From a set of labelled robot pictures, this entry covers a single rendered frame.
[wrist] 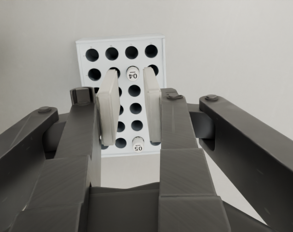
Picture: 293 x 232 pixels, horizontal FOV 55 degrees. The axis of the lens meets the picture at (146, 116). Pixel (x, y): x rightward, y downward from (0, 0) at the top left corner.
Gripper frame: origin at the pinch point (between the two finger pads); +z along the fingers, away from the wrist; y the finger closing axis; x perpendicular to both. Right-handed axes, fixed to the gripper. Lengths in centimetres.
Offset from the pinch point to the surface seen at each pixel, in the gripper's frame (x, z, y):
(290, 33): 2.3, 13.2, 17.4
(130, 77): -0.3, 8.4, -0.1
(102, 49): 2.3, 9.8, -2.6
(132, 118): -4.9, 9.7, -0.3
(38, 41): 3.1, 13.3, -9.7
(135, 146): -7.5, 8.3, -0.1
